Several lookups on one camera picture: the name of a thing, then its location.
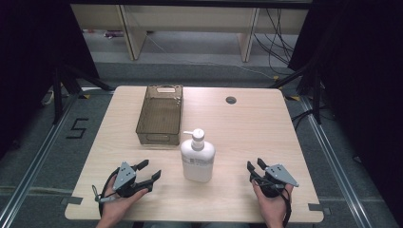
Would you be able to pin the black metal stand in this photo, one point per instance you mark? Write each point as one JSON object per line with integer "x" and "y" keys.
{"x": 316, "y": 95}
{"x": 57, "y": 95}

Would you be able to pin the person's left hand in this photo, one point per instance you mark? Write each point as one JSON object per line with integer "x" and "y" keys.
{"x": 115, "y": 205}

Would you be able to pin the person's right hand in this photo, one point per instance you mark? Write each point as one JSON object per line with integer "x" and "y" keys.
{"x": 274, "y": 207}

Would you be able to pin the aluminium floor rail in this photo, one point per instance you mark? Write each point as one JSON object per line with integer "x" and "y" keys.
{"x": 34, "y": 161}
{"x": 335, "y": 164}

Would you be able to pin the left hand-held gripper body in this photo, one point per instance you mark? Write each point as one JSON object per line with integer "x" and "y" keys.
{"x": 125, "y": 177}

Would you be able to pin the yellow black floor tape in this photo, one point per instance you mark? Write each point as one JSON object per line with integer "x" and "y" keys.
{"x": 293, "y": 98}
{"x": 84, "y": 96}

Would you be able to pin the brown transparent plastic basket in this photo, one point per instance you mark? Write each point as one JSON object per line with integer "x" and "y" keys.
{"x": 161, "y": 118}

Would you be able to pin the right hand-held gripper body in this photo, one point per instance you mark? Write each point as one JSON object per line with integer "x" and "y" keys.
{"x": 278, "y": 175}

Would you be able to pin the white pump bottle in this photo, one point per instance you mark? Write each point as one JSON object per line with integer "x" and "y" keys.
{"x": 198, "y": 161}

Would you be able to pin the light wooden desk frame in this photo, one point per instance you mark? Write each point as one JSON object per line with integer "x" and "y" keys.
{"x": 136, "y": 38}

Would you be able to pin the grey tape patch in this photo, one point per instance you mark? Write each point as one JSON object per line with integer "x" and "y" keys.
{"x": 318, "y": 208}

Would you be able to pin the black curtain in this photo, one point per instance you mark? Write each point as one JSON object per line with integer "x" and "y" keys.
{"x": 31, "y": 63}
{"x": 364, "y": 79}

